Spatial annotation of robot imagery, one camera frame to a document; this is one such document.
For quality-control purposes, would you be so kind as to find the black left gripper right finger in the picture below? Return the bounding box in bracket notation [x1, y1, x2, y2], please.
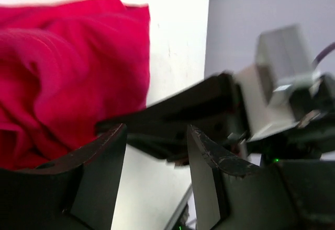
[187, 126, 334, 229]

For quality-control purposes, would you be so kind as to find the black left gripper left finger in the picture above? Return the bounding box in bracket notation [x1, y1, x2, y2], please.
[1, 124, 127, 229]

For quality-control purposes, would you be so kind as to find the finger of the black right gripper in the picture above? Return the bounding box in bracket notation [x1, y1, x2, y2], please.
[95, 72, 236, 136]
[127, 133, 189, 166]

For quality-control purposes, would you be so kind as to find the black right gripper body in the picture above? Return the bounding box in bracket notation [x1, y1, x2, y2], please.
[216, 74, 334, 165]

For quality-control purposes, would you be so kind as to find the red t shirt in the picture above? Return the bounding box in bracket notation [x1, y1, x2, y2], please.
[1, 0, 150, 170]

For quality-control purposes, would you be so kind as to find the aluminium table edge rail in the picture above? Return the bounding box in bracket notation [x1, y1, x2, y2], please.
[164, 185, 193, 230]

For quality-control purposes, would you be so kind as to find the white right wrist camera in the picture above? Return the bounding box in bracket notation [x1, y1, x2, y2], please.
[234, 24, 320, 141]

